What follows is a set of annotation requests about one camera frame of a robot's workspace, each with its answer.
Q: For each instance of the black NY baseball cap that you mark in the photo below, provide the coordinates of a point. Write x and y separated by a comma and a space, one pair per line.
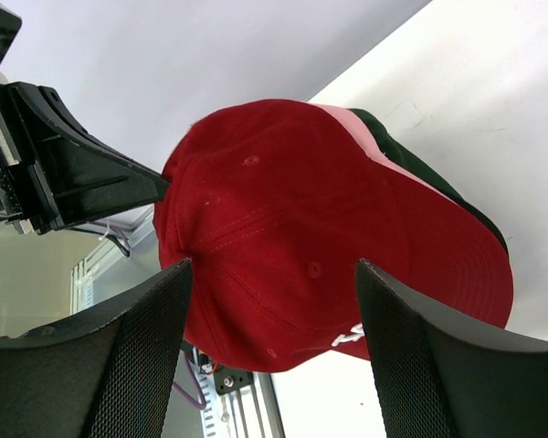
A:
407, 160

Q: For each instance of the pink baseball cap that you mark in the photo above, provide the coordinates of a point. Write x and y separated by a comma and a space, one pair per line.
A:
452, 256

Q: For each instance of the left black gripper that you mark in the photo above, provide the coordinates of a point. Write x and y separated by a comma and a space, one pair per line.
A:
54, 174

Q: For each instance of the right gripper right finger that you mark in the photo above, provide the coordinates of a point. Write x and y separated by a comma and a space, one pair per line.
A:
441, 373

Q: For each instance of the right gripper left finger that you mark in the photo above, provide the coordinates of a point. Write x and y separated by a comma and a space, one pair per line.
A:
106, 371

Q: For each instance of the red baseball cap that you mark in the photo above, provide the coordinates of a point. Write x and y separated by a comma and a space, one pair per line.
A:
275, 203

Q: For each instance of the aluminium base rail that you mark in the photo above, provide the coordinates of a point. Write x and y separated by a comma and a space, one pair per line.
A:
252, 412

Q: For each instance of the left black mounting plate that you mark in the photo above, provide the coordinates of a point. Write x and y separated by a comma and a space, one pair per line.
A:
228, 380

